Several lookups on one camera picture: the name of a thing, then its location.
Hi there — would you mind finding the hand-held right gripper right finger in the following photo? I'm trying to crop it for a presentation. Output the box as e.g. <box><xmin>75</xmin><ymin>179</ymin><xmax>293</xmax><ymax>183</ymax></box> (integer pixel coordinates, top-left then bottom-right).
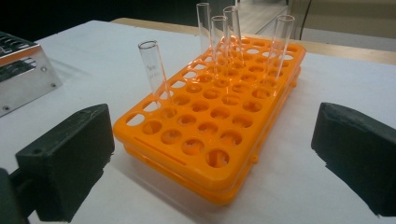
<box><xmin>311</xmin><ymin>102</ymin><xmax>396</xmax><ymax>217</ymax></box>

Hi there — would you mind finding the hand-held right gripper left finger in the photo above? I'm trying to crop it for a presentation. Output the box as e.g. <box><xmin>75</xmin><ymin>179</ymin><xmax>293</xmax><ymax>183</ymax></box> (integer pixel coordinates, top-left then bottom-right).
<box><xmin>15</xmin><ymin>103</ymin><xmax>116</xmax><ymax>223</ymax></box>

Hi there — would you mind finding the black hanging cable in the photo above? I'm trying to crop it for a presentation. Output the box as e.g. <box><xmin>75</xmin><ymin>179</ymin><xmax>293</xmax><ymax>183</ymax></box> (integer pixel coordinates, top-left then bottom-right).
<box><xmin>298</xmin><ymin>0</ymin><xmax>313</xmax><ymax>41</ymax></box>

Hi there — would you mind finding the orange plastic test tube rack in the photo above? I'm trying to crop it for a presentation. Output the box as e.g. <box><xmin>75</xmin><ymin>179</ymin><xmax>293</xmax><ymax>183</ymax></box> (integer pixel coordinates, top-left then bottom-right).
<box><xmin>112</xmin><ymin>36</ymin><xmax>306</xmax><ymax>207</ymax></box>

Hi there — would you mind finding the clear glass test tube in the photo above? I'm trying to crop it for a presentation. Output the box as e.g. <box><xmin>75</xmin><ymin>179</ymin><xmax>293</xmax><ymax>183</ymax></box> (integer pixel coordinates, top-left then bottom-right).
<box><xmin>210</xmin><ymin>15</ymin><xmax>231</xmax><ymax>83</ymax></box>
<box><xmin>266</xmin><ymin>14</ymin><xmax>296</xmax><ymax>96</ymax></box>
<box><xmin>137</xmin><ymin>39</ymin><xmax>171</xmax><ymax>105</ymax></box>
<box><xmin>222</xmin><ymin>5</ymin><xmax>243</xmax><ymax>64</ymax></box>
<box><xmin>195</xmin><ymin>2</ymin><xmax>211</xmax><ymax>59</ymax></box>

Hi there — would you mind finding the silver metal test tube rack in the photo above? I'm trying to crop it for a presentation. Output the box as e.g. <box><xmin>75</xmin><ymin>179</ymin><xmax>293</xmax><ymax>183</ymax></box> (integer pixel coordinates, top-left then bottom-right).
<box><xmin>0</xmin><ymin>31</ymin><xmax>64</xmax><ymax>119</ymax></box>

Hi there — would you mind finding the white table board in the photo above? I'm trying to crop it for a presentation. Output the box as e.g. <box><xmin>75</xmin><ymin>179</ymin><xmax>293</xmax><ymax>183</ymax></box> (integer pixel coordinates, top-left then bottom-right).
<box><xmin>0</xmin><ymin>20</ymin><xmax>396</xmax><ymax>224</ymax></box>

